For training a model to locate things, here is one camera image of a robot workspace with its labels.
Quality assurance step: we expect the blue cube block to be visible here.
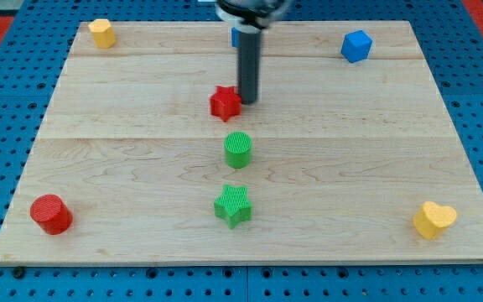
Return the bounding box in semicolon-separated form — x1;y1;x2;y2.
340;30;373;63

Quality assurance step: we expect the green cylinder block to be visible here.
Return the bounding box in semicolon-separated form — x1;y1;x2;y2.
224;132;252;169

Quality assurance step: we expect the red star block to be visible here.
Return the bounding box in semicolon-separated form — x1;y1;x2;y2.
210;86;242;122

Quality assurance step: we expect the green star block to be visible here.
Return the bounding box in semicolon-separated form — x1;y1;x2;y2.
214;185;252;229

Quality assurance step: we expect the wooden board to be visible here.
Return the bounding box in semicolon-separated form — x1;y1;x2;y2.
0;21;483;267

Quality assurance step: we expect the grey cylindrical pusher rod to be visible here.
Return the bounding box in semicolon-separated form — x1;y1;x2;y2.
237;31;262;105

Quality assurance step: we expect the blue block behind rod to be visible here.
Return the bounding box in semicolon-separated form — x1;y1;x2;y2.
231;28;238;48

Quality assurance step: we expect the yellow pentagon block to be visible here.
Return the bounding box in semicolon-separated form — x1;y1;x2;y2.
88;18;117;49

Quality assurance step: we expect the yellow heart block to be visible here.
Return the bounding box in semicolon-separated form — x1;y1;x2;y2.
413;200;458;240

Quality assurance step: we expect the red cylinder block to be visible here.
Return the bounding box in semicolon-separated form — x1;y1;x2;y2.
29;194;73;235

